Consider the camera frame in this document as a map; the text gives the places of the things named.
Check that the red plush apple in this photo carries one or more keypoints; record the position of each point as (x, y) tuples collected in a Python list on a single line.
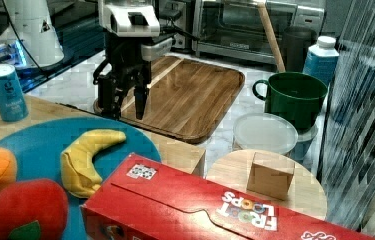
[(33, 210)]

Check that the yellow plush banana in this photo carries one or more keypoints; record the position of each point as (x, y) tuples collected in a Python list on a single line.
[(78, 174)]

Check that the clear plastic container lid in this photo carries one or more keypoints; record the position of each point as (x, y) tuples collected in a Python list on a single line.
[(263, 131)]

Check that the silver toaster oven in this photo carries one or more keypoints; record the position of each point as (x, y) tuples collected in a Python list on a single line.
[(233, 28)]

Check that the silver toaster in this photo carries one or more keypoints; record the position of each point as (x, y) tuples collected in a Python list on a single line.
[(179, 13)]

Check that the red Froot Loops box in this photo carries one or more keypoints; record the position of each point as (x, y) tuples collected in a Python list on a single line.
[(146, 200)]

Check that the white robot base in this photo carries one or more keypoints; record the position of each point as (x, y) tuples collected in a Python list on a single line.
[(31, 33)]

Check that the dark grey cup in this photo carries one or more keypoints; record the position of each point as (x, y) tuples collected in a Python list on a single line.
[(294, 46)]

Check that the blue salt canister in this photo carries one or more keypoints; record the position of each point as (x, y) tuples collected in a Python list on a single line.
[(12, 102)]

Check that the green pot with handle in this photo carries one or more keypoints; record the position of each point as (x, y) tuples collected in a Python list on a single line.
[(293, 96)]

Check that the white and blue bottle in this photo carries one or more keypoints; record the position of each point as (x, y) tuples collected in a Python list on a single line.
[(321, 59)]

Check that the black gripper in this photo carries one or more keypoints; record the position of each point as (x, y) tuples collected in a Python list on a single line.
[(127, 64)]

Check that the wooden cutting board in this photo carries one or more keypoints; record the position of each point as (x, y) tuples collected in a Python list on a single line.
[(187, 99)]

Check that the light wooden board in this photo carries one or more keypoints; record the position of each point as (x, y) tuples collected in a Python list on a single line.
[(174, 153)]

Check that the round wooden lid with knob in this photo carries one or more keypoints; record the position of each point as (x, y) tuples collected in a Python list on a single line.
[(273, 177)]

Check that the wooden stick handle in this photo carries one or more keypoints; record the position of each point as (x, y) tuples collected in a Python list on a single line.
[(270, 35)]

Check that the blue round plate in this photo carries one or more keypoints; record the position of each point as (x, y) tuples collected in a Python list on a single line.
[(38, 148)]

